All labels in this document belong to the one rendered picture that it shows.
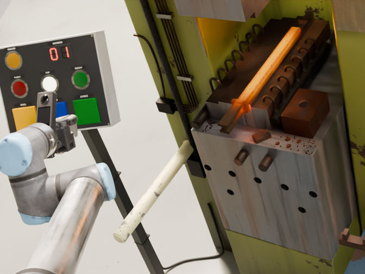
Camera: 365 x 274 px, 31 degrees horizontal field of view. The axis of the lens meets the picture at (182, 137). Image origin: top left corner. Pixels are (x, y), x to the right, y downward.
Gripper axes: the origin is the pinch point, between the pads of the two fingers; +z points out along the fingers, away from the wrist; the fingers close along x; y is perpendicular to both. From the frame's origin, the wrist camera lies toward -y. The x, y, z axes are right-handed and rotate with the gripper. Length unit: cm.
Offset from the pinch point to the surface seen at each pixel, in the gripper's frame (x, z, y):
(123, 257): -28, 83, 76
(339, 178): 69, 19, 31
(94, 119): 2.3, 10.2, 3.4
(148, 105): -34, 172, 24
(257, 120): 50, 9, 9
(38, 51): -11.5, 11.0, -18.6
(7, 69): -22.7, 11.0, -15.0
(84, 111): -0.4, 10.3, 0.5
